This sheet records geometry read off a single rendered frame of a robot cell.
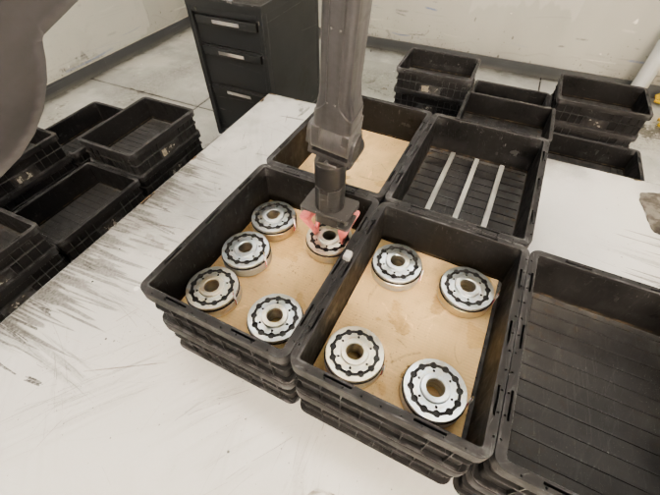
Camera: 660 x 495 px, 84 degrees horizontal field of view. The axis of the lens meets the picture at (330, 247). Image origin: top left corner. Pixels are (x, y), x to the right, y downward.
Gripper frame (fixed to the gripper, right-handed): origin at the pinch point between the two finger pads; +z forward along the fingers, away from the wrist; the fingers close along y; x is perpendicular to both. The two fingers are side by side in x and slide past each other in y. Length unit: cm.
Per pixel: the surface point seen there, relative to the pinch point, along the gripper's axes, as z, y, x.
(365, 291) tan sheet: 4.0, -11.8, 7.3
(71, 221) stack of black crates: 50, 118, -1
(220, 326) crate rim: -5.7, 4.6, 30.2
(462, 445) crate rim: -5.9, -33.7, 30.4
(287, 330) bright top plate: 1.2, -2.9, 23.2
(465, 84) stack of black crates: 29, -5, -149
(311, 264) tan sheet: 4.1, 1.3, 6.1
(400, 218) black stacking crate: -3.9, -12.8, -7.6
